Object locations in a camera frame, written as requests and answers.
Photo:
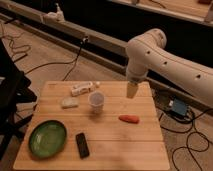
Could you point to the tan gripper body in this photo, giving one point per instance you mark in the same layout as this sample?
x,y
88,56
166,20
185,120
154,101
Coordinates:
x,y
132,89

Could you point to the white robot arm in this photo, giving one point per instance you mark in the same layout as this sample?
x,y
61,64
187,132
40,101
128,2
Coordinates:
x,y
146,52

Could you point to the orange carrot toy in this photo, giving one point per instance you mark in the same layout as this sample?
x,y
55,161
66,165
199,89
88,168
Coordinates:
x,y
129,118

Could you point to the blue power box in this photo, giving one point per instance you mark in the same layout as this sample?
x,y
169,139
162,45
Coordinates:
x,y
178,107

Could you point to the pale sponge block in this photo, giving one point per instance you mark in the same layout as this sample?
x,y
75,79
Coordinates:
x,y
69,102

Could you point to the green bowl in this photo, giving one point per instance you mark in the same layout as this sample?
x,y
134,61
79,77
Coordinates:
x,y
47,139

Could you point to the black chair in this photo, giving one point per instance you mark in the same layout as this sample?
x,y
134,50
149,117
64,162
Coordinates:
x,y
14,89

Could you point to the white object on rail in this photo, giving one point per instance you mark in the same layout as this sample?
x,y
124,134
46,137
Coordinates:
x,y
58,15

